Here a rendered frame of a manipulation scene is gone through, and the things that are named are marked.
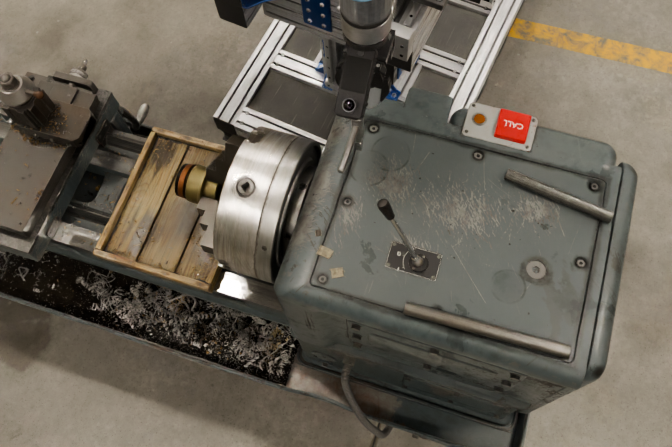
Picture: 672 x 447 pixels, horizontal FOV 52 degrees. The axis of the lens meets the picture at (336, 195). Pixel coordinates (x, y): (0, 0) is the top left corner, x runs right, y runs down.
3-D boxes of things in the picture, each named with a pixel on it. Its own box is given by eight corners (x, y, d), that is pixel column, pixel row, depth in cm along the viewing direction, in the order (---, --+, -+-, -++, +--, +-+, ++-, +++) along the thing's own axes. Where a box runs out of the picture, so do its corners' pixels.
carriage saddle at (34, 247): (122, 103, 183) (114, 91, 178) (41, 262, 166) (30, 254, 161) (24, 76, 188) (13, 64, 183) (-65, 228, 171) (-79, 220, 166)
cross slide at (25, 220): (107, 91, 178) (101, 81, 174) (30, 239, 163) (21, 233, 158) (50, 75, 181) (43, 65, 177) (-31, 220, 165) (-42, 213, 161)
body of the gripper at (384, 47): (396, 51, 116) (399, 5, 105) (382, 94, 113) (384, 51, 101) (352, 42, 117) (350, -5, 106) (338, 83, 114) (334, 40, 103)
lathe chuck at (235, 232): (314, 158, 164) (292, 116, 133) (274, 285, 159) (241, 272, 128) (279, 149, 166) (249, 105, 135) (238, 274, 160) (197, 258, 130)
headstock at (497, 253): (586, 221, 165) (647, 146, 129) (548, 419, 147) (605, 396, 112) (350, 157, 174) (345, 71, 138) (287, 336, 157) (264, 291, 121)
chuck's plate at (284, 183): (328, 162, 164) (309, 121, 133) (288, 289, 158) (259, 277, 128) (314, 158, 164) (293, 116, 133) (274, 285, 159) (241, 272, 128)
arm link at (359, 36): (384, 34, 97) (329, 22, 99) (383, 53, 102) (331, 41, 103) (397, -7, 100) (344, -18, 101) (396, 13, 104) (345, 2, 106)
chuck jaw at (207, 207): (249, 208, 144) (228, 259, 139) (253, 218, 148) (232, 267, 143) (201, 194, 145) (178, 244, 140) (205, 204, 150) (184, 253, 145)
